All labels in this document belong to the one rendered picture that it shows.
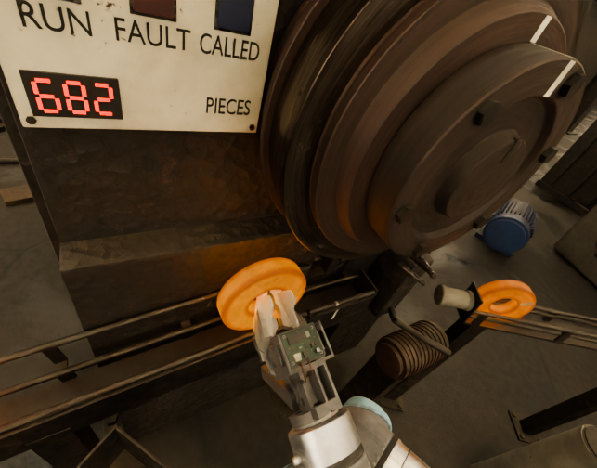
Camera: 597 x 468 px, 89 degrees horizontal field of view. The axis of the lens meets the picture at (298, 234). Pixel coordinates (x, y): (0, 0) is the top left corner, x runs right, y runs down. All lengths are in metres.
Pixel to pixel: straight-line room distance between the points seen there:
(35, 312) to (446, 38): 1.56
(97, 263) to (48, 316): 1.07
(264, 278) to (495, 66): 0.37
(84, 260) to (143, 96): 0.25
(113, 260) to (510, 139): 0.54
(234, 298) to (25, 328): 1.18
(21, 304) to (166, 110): 1.33
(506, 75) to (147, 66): 0.35
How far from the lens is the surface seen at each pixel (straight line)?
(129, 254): 0.52
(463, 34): 0.36
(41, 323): 1.57
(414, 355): 0.99
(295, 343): 0.43
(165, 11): 0.39
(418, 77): 0.34
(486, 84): 0.35
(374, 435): 0.63
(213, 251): 0.54
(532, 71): 0.38
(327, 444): 0.45
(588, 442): 1.26
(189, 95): 0.42
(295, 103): 0.34
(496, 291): 0.98
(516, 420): 1.89
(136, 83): 0.41
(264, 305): 0.49
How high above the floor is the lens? 1.26
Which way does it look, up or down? 41 degrees down
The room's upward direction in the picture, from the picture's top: 19 degrees clockwise
